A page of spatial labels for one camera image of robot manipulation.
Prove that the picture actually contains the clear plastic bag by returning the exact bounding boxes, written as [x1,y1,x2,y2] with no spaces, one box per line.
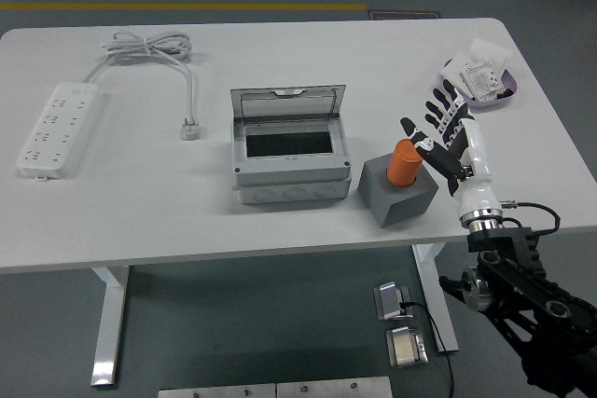
[468,37,513,73]

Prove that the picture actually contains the white socket panel with label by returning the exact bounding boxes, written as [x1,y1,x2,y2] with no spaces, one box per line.
[461,60,509,103]

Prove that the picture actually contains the transparent hinged box lid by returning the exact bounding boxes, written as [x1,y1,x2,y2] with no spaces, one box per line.
[229,84,347,120]

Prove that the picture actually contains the purple shallow dish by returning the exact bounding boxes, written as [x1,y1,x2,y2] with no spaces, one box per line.
[440,57,520,114]

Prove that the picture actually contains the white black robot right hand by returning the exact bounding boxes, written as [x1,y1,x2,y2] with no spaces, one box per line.
[399,78,503,223]

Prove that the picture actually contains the silver floor socket box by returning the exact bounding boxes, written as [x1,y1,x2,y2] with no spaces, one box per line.
[384,325,429,368]
[373,281,414,323]

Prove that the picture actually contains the grey block with round hole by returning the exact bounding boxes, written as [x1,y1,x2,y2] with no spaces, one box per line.
[356,153,440,230]

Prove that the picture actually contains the white power cord with plug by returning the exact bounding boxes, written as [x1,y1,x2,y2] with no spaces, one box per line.
[82,30,205,142]

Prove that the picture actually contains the grey electrical enclosure box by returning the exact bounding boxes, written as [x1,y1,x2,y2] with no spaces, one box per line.
[231,116,354,206]

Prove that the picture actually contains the orange cylindrical battery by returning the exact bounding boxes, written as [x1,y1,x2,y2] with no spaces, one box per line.
[385,138,423,187]

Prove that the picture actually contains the grey metal plate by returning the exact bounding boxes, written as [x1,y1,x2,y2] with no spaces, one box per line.
[158,383,277,398]
[275,376,393,398]

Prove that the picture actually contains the black floor cable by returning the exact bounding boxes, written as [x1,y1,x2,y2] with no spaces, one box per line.
[399,300,456,398]

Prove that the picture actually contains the plain white packet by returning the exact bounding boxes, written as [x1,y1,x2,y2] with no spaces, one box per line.
[442,53,473,91]

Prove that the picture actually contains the brown floor sign plate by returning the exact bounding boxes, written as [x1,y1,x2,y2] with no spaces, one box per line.
[368,9,442,21]

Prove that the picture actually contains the white table leg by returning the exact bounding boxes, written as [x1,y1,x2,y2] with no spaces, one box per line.
[90,266,131,388]
[412,243,460,353]

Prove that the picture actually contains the white power strip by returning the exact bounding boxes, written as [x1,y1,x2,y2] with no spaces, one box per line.
[16,80,106,181]

